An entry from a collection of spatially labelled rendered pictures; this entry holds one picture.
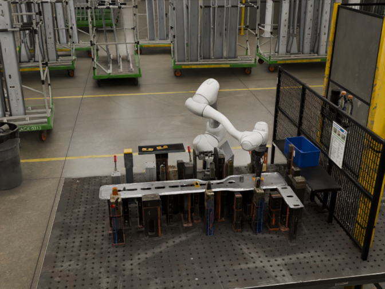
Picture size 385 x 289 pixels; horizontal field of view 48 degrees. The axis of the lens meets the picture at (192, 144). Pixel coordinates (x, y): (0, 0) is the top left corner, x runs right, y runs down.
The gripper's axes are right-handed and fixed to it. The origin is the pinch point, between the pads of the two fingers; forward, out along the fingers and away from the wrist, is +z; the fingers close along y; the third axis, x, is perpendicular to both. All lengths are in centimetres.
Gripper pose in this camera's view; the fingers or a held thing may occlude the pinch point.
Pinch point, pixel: (258, 174)
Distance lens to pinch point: 328.0
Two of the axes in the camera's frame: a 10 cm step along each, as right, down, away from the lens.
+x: 9.9, -0.7, 1.4
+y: 1.5, 4.0, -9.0
